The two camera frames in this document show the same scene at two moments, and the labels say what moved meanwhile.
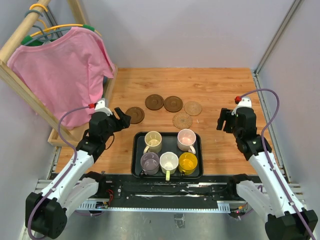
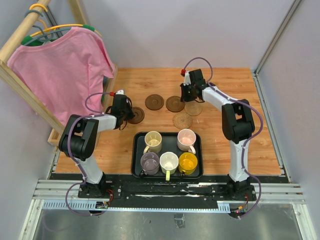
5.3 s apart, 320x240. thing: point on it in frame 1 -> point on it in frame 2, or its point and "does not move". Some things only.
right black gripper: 226,114 -> 184,98
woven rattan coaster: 182,120 does not move
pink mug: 186,139 does not move
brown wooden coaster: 173,104 does not move
